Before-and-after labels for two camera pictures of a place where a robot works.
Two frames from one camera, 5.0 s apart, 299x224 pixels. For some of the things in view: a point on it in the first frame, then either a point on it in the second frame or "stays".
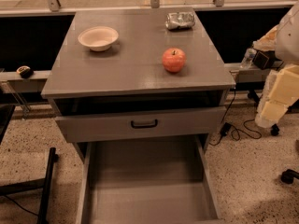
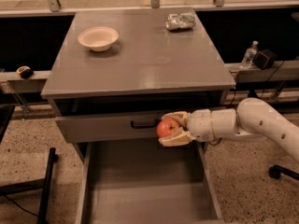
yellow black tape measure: x=25 y=72 stays
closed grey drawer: x=140 y=124 stays
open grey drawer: x=149 y=181 stays
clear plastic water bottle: x=249 y=55 stays
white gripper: x=289 y=41 → x=200 y=125
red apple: x=174 y=60 → x=167 y=127
